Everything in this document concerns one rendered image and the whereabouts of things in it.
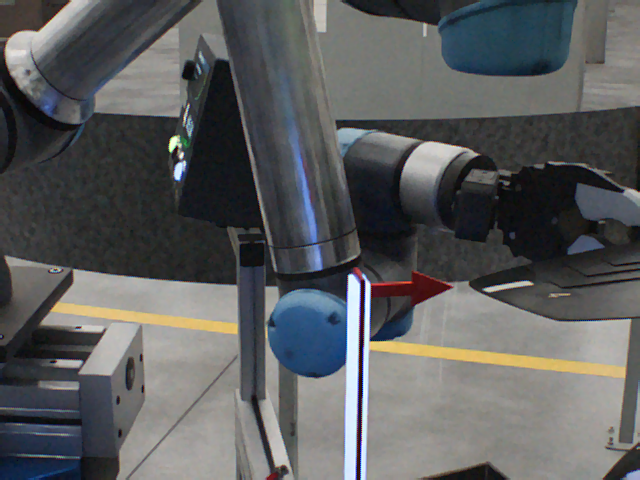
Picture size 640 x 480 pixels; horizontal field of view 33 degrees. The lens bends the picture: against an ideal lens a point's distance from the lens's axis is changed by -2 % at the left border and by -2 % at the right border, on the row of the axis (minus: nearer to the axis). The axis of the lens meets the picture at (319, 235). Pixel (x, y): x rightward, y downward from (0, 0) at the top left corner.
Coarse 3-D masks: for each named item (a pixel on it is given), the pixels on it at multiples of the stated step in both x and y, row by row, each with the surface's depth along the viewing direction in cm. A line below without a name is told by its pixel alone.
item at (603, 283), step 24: (528, 264) 83; (552, 264) 79; (576, 264) 77; (600, 264) 76; (624, 264) 75; (480, 288) 75; (528, 288) 72; (552, 288) 71; (576, 288) 71; (600, 288) 70; (624, 288) 70; (552, 312) 65; (576, 312) 65; (600, 312) 65; (624, 312) 65
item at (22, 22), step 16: (0, 0) 700; (16, 0) 697; (32, 0) 695; (48, 0) 703; (64, 0) 724; (0, 16) 703; (16, 16) 701; (32, 16) 698; (48, 16) 705; (0, 32) 706; (16, 32) 704
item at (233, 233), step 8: (232, 232) 129; (240, 232) 126; (248, 232) 129; (256, 232) 126; (232, 240) 130; (240, 248) 122; (248, 248) 122; (256, 248) 123; (264, 248) 123; (240, 256) 123; (248, 256) 123; (256, 256) 123; (264, 256) 123; (240, 264) 123; (248, 264) 123; (256, 264) 123; (264, 264) 123
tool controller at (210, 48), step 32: (192, 64) 142; (224, 64) 122; (192, 96) 134; (224, 96) 123; (192, 128) 127; (224, 128) 124; (192, 160) 124; (224, 160) 125; (192, 192) 125; (224, 192) 126; (256, 192) 127; (224, 224) 127; (256, 224) 128
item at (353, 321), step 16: (352, 288) 70; (352, 304) 70; (352, 320) 70; (352, 336) 71; (352, 352) 71; (352, 368) 71; (352, 384) 71; (352, 400) 72; (352, 416) 72; (352, 432) 72; (352, 448) 73; (352, 464) 73
